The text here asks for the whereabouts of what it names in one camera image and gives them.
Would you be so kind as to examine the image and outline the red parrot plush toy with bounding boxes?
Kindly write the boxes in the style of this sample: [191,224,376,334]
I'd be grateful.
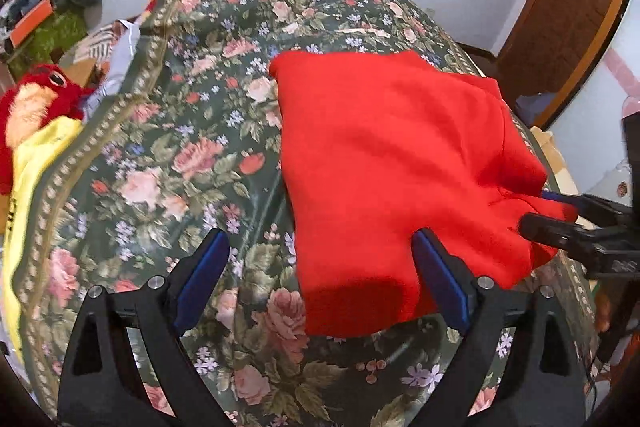
[1,64,94,195]

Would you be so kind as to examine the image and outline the red zip jacket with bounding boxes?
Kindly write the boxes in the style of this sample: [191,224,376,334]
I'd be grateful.
[269,51,577,338]

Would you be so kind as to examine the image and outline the brown wooden door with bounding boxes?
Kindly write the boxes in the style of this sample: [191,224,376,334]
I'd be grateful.
[497,0,629,129]

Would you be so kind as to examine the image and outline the orange box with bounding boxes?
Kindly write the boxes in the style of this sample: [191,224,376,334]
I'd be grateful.
[10,0,53,48]

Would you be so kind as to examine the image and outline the yellow cloth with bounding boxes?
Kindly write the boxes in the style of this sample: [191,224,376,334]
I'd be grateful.
[1,116,82,361]

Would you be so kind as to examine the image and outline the floral green bedspread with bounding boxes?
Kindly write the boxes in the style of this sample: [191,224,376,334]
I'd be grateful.
[12,0,601,427]

